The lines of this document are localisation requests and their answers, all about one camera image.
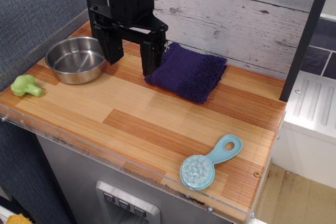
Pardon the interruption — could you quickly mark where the teal round scrub brush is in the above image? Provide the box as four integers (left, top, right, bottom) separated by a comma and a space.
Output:
180, 135, 243, 190

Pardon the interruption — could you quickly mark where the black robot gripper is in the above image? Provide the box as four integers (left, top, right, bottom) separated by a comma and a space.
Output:
90, 0, 168, 77

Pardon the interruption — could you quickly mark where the black right frame post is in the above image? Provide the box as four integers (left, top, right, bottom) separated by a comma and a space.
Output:
279, 0, 326, 102

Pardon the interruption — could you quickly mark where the folded purple towel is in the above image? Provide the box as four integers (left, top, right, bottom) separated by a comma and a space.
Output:
144, 42, 227, 104

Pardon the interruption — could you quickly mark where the white toy sink unit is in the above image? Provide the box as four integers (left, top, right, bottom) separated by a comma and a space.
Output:
271, 71, 335, 188

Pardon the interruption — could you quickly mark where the stainless steel pot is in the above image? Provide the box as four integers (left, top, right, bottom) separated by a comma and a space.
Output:
45, 37, 107, 84

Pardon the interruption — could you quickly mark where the yellow object at corner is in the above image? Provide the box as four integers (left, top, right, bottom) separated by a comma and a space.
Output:
6, 214, 32, 224

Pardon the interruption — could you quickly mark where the green toy broccoli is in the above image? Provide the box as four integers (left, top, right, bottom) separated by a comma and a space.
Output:
10, 74, 42, 97

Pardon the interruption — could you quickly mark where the silver toy dispenser panel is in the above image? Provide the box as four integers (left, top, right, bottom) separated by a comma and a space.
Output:
96, 180, 161, 223

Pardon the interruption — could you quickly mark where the clear acrylic table edge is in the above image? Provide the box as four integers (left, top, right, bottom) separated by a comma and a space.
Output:
1, 98, 285, 223

